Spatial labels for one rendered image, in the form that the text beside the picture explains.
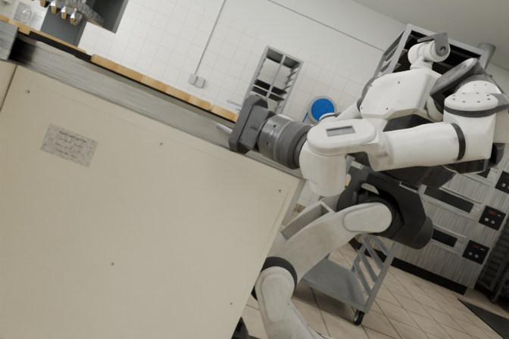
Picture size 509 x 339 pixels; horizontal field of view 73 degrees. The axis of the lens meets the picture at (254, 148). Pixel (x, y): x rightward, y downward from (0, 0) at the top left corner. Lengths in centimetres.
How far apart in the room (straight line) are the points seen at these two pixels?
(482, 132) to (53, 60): 85
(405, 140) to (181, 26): 468
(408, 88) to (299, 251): 54
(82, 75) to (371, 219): 83
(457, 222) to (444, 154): 411
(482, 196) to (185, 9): 440
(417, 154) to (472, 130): 9
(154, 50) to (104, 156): 434
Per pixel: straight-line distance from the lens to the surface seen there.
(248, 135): 67
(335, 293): 237
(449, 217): 467
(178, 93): 81
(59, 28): 144
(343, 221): 103
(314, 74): 503
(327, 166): 58
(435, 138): 63
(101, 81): 87
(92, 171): 88
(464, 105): 67
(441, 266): 482
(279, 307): 106
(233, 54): 498
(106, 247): 92
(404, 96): 101
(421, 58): 117
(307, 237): 105
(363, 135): 57
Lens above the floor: 92
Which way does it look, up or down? 4 degrees down
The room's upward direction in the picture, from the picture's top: 23 degrees clockwise
